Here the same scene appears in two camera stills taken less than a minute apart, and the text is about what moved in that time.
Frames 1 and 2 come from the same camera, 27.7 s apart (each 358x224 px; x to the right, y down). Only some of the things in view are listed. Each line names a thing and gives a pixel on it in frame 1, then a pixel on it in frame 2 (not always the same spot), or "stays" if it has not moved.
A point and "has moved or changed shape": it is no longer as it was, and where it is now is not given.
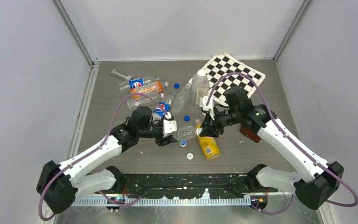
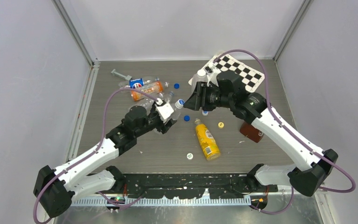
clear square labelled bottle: (200, 83) stays
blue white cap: (183, 143) -> (179, 103)
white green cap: (189, 156) stays
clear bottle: (181, 101) has moved or changed shape
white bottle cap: (201, 73) stays
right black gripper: (208, 130) -> (195, 102)
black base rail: (197, 185) stays
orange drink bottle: (156, 87) stays
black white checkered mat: (225, 70) stays
